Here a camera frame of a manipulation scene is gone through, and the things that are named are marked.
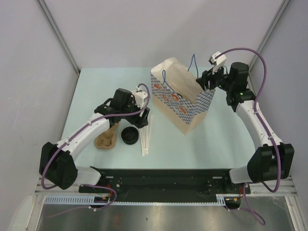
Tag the stack of black lids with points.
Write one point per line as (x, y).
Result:
(130, 135)

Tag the white cable duct rail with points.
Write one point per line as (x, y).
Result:
(100, 201)

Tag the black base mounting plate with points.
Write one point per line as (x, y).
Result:
(164, 184)

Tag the brown cardboard cup carrier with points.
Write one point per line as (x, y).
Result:
(107, 139)

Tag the checkered paper takeout bag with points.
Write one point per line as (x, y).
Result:
(178, 96)

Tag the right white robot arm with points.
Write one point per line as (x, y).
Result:
(273, 158)

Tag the wrapped straw right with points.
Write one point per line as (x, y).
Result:
(148, 133)

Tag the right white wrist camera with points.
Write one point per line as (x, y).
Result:
(217, 60)

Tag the wrapped straw middle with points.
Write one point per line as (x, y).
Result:
(145, 143)

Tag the wrapped straw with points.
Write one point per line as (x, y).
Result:
(145, 143)
(148, 133)
(142, 133)

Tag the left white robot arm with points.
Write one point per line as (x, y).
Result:
(57, 161)

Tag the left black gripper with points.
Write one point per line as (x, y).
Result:
(139, 121)

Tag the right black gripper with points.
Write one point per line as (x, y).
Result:
(208, 76)

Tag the wrapped straw left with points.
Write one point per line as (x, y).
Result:
(142, 133)

